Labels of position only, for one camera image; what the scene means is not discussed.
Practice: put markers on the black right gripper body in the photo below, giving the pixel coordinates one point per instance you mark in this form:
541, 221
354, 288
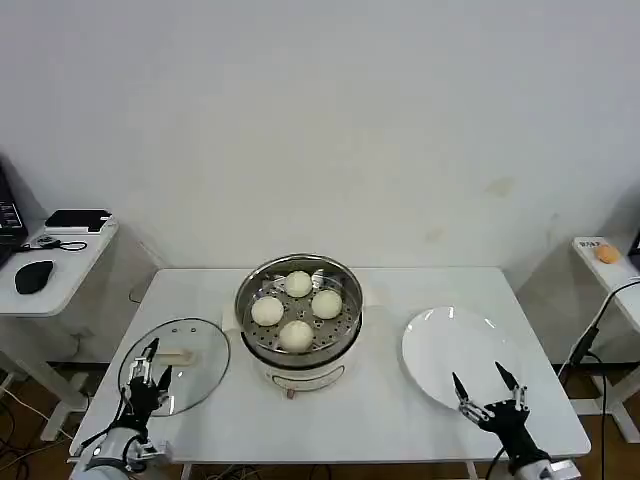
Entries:
512, 430

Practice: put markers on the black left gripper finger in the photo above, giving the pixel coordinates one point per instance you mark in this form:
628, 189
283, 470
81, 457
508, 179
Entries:
164, 385
145, 362

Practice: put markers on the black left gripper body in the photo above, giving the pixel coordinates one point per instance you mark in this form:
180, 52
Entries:
141, 400

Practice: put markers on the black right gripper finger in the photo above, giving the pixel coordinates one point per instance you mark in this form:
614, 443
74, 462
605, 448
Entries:
472, 407
521, 395

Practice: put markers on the white steamed bun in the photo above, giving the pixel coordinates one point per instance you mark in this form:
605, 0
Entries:
298, 283
326, 303
296, 335
267, 310

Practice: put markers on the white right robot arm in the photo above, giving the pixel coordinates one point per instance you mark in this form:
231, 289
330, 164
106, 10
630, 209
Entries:
545, 470

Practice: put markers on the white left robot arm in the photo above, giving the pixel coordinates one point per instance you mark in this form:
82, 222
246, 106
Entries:
107, 447

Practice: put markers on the round glass lid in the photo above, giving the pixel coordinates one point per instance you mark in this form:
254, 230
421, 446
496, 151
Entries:
200, 340

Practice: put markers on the white round plate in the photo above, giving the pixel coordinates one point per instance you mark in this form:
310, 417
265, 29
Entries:
450, 345

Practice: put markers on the white side desk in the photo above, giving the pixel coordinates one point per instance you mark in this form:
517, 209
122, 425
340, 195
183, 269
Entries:
65, 280

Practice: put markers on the black computer mouse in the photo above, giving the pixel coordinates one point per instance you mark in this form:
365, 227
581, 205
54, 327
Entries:
34, 276

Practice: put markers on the white electric cooker base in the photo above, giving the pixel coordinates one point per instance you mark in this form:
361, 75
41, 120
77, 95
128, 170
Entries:
310, 372

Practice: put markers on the white desk with crossed legs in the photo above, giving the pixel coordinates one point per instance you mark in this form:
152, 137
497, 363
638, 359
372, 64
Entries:
615, 280

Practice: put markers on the steel perforated steamer basket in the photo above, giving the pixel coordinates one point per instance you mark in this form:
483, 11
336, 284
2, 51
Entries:
350, 320

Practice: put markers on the black flat box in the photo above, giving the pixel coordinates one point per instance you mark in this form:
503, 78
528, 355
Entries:
77, 218

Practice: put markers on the orange ball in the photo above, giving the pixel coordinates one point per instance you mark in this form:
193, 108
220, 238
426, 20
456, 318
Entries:
607, 254

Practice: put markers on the white label card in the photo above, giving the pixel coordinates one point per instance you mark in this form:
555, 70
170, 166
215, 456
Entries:
589, 244

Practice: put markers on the black monitor edge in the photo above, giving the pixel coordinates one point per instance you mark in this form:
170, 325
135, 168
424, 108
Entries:
636, 245

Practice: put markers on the black laptop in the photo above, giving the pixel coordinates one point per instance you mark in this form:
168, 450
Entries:
9, 210

